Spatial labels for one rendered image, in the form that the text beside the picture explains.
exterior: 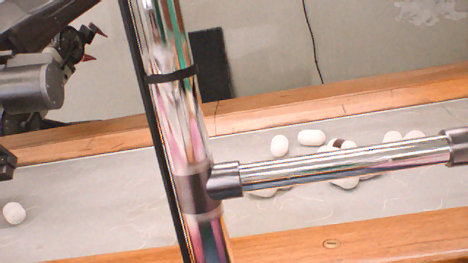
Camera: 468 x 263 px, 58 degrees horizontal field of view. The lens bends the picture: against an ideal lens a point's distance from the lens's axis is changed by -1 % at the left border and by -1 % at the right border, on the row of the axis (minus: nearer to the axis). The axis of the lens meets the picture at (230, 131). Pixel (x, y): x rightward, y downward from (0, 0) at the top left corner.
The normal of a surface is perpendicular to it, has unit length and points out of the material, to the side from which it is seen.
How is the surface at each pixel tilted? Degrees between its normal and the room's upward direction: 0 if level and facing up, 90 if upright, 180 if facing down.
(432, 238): 0
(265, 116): 45
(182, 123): 90
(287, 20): 90
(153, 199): 0
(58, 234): 0
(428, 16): 90
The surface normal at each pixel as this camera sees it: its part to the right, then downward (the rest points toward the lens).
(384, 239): -0.18, -0.93
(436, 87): -0.15, -0.43
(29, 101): 0.07, 0.68
